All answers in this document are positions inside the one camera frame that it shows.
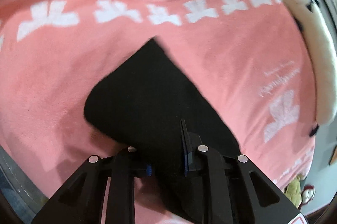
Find white cow plush pillow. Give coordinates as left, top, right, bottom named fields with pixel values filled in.
left=282, top=0, right=336, bottom=127

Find red hooded monkey plush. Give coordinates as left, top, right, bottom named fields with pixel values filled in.
left=300, top=185, right=316, bottom=206

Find black pants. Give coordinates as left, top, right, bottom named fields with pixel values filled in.
left=84, top=39, right=240, bottom=223

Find doll in green jacket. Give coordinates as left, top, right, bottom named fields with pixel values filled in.
left=283, top=176, right=302, bottom=209

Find pink fleece blanket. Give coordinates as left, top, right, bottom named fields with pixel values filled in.
left=1, top=0, right=315, bottom=223

